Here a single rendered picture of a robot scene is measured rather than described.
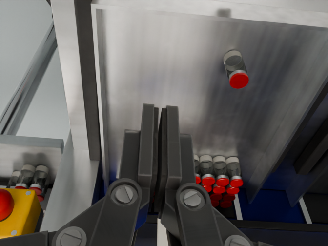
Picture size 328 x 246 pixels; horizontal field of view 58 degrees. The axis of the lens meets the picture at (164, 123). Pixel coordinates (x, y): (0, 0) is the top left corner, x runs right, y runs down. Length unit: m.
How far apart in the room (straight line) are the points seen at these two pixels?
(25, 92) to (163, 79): 0.53
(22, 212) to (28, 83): 0.50
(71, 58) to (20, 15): 1.07
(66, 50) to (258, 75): 0.23
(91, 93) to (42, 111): 1.39
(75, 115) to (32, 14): 1.01
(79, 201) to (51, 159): 0.12
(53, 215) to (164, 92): 0.22
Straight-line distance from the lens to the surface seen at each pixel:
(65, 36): 0.36
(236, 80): 0.33
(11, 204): 0.43
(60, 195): 0.45
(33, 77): 0.90
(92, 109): 0.40
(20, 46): 1.53
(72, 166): 0.48
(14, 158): 0.56
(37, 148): 0.52
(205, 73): 0.38
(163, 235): 0.42
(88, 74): 0.36
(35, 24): 1.44
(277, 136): 0.47
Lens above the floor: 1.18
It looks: 44 degrees down
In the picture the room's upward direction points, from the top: 180 degrees clockwise
